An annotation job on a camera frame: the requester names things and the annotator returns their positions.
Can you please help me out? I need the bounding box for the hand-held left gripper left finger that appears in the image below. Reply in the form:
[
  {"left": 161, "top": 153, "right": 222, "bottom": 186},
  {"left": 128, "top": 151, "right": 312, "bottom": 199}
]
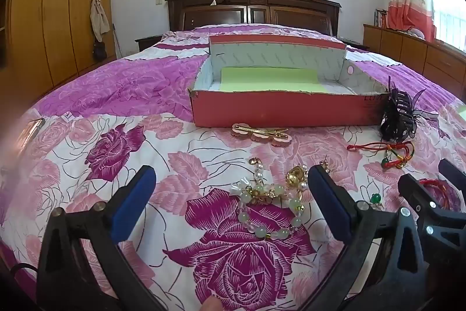
[{"left": 36, "top": 165, "right": 169, "bottom": 311}]

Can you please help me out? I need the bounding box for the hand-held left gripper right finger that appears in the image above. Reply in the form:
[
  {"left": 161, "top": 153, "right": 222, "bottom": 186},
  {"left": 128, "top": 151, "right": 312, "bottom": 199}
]
[{"left": 298, "top": 164, "right": 427, "bottom": 311}]

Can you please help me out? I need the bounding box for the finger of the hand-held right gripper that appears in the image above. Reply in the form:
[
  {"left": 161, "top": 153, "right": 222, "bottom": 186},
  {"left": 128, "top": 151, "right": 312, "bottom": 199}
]
[
  {"left": 398, "top": 173, "right": 466, "bottom": 261},
  {"left": 438, "top": 158, "right": 466, "bottom": 188}
]

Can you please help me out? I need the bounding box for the red cord bracelet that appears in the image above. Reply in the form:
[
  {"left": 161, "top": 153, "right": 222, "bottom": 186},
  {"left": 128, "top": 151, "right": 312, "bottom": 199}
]
[{"left": 368, "top": 178, "right": 460, "bottom": 211}]

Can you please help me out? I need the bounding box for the multicoloured cord bracelet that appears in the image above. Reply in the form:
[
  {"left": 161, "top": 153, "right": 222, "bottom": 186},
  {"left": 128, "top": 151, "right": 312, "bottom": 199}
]
[{"left": 347, "top": 140, "right": 416, "bottom": 169}]

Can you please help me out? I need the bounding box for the jade and pearl bead bracelet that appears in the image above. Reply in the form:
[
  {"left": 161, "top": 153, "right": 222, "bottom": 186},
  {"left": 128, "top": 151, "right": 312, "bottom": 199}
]
[{"left": 230, "top": 157, "right": 304, "bottom": 242}]

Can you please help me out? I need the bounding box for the black feather hair claw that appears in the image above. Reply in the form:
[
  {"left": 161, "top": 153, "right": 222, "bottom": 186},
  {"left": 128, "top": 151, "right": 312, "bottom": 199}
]
[{"left": 379, "top": 76, "right": 439, "bottom": 143}]

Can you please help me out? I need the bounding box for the red cardboard box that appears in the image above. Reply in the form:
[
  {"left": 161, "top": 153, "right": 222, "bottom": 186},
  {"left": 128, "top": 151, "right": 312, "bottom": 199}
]
[{"left": 188, "top": 34, "right": 390, "bottom": 128}]

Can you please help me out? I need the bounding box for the person's left hand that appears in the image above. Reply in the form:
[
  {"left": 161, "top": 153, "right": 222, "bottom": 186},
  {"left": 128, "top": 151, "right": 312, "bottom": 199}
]
[{"left": 201, "top": 296, "right": 224, "bottom": 311}]

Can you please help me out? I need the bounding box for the gold pearl earring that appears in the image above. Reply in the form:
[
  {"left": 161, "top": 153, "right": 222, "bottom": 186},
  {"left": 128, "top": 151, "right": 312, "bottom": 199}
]
[{"left": 286, "top": 165, "right": 310, "bottom": 193}]

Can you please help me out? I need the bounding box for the pink flower hair clip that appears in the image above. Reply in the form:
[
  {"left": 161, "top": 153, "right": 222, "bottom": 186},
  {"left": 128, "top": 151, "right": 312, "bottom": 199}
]
[{"left": 232, "top": 122, "right": 294, "bottom": 143}]

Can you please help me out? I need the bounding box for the black smartphone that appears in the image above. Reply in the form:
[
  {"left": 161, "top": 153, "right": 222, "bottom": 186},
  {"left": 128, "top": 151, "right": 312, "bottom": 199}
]
[{"left": 15, "top": 118, "right": 46, "bottom": 151}]

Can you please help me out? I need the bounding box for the low wooden cabinet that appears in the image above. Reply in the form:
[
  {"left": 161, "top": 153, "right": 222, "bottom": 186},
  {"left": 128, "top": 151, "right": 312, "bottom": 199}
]
[{"left": 363, "top": 23, "right": 466, "bottom": 98}]

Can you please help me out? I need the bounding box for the green paper sheet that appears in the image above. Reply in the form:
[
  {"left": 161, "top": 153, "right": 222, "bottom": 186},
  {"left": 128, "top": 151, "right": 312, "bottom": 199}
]
[{"left": 219, "top": 67, "right": 326, "bottom": 93}]

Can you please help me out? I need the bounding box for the black hanging bag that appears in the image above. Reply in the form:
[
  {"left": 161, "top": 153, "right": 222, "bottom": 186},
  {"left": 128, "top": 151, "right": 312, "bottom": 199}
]
[{"left": 92, "top": 39, "right": 108, "bottom": 61}]

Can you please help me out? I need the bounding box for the dark wooden nightstand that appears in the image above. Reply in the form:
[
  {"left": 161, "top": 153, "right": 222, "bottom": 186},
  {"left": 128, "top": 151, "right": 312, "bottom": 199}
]
[
  {"left": 135, "top": 35, "right": 170, "bottom": 52},
  {"left": 337, "top": 36, "right": 370, "bottom": 51}
]

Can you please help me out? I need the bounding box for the row of books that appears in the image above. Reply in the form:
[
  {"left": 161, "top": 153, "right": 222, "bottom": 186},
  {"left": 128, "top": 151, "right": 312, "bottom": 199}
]
[{"left": 374, "top": 8, "right": 388, "bottom": 29}]

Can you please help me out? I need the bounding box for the beige hanging cloth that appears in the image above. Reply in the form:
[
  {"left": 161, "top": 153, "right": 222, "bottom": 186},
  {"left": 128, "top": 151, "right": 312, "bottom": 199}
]
[{"left": 90, "top": 0, "right": 110, "bottom": 42}]

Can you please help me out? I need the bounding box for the orange wooden wardrobe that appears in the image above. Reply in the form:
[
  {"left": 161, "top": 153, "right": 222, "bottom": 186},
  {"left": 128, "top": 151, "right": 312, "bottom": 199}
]
[{"left": 0, "top": 0, "right": 118, "bottom": 108}]

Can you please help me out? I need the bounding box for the black cable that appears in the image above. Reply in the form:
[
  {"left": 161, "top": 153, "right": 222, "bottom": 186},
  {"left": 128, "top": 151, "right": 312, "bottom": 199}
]
[{"left": 9, "top": 261, "right": 38, "bottom": 276}]

